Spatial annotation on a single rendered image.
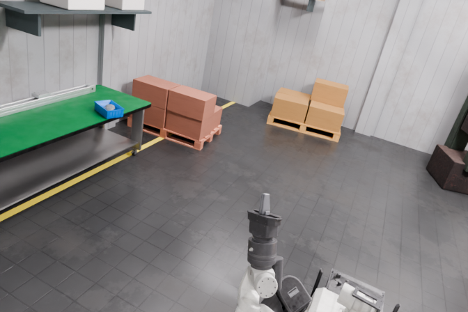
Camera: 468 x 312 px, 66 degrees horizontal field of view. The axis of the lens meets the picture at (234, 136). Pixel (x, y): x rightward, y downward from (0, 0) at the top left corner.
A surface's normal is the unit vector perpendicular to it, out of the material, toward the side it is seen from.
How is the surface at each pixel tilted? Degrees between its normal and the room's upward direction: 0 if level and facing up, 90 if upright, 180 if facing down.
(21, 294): 0
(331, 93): 90
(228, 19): 90
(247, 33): 90
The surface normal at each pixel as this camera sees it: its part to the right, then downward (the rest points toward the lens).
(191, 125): -0.39, 0.30
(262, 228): -0.79, -0.04
